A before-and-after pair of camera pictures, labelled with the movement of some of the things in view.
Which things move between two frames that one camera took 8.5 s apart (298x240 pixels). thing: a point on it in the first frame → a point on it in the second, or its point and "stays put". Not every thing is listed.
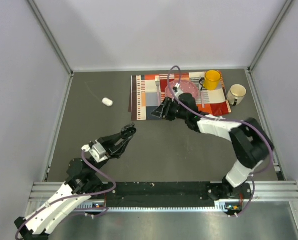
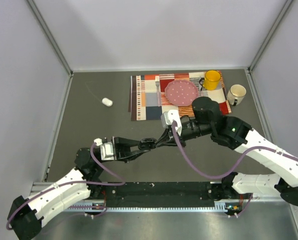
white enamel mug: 236,94 stays put
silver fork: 157,82 stays put
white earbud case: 107,102 stays put
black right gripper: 165,109 → 167,139
